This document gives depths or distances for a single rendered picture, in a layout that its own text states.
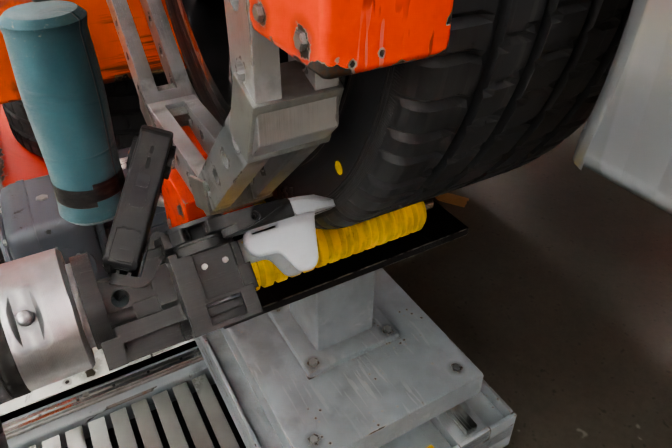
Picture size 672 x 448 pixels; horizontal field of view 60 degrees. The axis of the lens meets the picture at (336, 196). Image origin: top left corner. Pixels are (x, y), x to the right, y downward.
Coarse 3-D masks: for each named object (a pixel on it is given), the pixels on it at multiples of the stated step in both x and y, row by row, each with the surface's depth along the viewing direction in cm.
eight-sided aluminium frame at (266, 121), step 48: (144, 0) 75; (240, 0) 33; (240, 48) 35; (144, 96) 71; (192, 96) 72; (240, 96) 37; (288, 96) 37; (336, 96) 39; (192, 144) 62; (240, 144) 40; (288, 144) 40; (192, 192) 61; (240, 192) 51
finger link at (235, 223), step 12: (264, 204) 44; (276, 204) 45; (288, 204) 46; (228, 216) 43; (240, 216) 43; (252, 216) 44; (264, 216) 44; (276, 216) 45; (288, 216) 46; (192, 228) 43; (204, 228) 43; (216, 228) 42; (228, 228) 43; (240, 228) 43; (252, 228) 44; (192, 240) 43
